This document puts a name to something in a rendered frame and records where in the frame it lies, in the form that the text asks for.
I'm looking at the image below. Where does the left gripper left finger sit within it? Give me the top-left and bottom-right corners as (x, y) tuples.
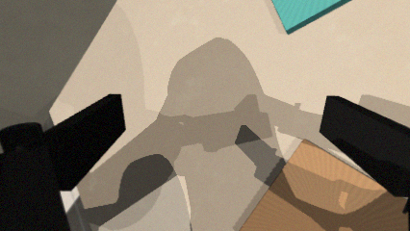
(0, 94), (126, 231)

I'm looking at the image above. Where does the teal flat square slab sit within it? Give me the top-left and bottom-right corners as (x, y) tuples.
(271, 0), (351, 35)

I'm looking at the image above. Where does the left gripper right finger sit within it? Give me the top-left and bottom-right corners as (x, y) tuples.
(320, 95), (410, 231)

